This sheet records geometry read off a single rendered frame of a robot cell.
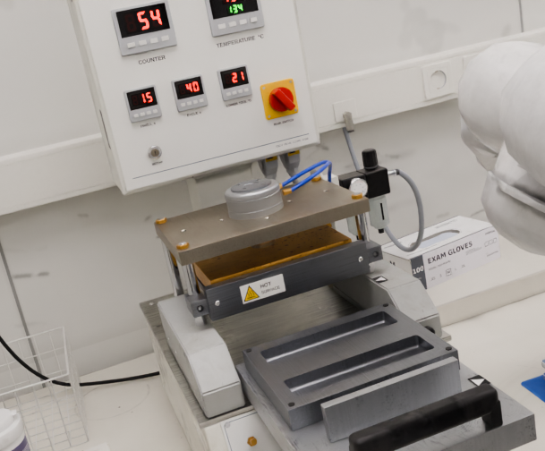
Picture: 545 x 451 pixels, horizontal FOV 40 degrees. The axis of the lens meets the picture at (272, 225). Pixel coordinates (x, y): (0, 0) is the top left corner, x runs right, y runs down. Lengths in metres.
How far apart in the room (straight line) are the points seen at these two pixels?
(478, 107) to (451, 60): 0.98
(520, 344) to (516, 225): 0.77
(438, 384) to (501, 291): 0.72
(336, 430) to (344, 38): 1.01
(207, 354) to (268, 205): 0.23
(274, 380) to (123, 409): 0.60
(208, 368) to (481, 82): 0.47
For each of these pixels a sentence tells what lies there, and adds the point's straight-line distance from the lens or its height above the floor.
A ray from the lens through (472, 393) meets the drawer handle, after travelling 0.74.
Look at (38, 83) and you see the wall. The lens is 1.46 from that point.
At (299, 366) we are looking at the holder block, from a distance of 0.86.
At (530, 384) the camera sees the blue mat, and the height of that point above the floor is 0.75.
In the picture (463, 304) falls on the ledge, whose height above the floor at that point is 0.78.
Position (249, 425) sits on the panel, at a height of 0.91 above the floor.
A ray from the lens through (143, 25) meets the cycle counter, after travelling 1.13.
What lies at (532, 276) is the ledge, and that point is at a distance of 1.53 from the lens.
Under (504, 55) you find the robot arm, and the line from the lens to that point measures 0.70.
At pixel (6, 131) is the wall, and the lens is 1.47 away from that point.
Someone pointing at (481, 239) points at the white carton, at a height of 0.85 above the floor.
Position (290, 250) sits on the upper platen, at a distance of 1.03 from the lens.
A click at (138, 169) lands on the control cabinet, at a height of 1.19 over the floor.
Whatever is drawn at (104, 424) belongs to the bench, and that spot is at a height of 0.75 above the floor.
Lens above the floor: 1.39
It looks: 17 degrees down
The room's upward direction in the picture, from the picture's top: 11 degrees counter-clockwise
